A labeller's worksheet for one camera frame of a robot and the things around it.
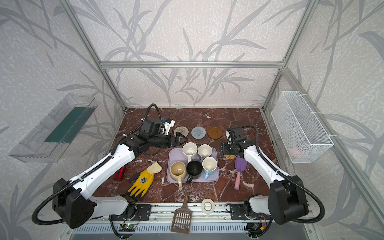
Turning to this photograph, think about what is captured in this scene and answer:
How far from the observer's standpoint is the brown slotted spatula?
2.31 feet

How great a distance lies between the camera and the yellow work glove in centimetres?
80

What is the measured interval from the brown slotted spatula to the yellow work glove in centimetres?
22
